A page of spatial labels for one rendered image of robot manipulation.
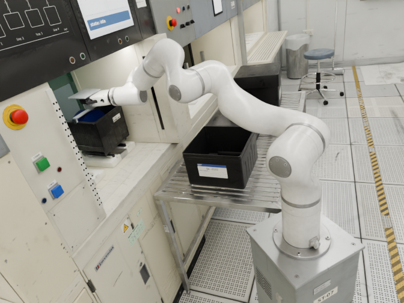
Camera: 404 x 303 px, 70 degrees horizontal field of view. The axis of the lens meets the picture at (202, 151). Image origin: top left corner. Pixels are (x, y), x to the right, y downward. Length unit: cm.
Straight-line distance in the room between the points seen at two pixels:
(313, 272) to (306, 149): 40
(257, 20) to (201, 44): 152
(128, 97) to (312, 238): 90
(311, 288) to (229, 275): 97
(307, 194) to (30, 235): 79
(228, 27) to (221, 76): 182
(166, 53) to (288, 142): 49
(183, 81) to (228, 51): 193
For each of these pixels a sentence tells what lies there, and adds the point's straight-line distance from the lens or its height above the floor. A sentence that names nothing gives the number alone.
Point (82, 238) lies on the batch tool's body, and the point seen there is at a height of 89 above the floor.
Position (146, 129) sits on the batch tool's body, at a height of 95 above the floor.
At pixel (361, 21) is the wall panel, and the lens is 537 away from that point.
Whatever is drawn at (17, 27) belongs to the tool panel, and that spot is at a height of 155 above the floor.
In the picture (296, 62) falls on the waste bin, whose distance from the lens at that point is 495.
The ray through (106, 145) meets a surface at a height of 99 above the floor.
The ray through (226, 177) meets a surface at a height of 82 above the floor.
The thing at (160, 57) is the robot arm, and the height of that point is 138.
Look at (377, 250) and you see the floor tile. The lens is 214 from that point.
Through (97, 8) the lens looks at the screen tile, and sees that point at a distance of 119.
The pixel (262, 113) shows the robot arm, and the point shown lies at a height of 122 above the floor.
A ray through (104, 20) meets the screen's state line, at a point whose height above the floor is 151.
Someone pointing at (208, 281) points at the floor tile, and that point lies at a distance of 196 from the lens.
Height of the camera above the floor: 156
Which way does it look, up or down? 29 degrees down
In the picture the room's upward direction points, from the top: 12 degrees counter-clockwise
